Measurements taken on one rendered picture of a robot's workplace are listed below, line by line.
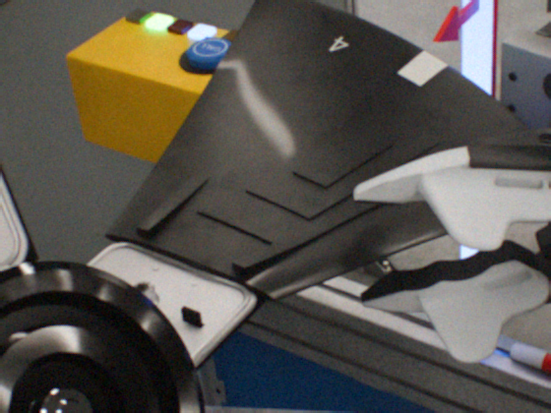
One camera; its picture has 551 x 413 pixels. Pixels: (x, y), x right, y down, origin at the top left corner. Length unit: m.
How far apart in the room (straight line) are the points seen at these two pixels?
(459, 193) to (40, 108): 1.01
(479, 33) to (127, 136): 0.35
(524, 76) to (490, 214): 0.61
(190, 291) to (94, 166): 1.06
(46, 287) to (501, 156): 0.22
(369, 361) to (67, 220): 0.67
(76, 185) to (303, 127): 0.97
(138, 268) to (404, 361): 0.48
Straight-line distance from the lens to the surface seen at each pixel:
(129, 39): 1.00
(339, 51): 0.68
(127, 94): 0.97
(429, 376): 0.99
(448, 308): 0.58
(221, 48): 0.95
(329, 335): 1.03
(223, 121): 0.63
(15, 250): 0.47
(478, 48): 0.78
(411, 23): 3.33
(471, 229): 0.51
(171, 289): 0.53
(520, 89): 1.13
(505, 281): 0.58
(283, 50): 0.67
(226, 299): 0.52
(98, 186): 1.60
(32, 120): 1.48
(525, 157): 0.54
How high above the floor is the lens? 1.52
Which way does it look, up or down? 36 degrees down
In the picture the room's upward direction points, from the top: 6 degrees counter-clockwise
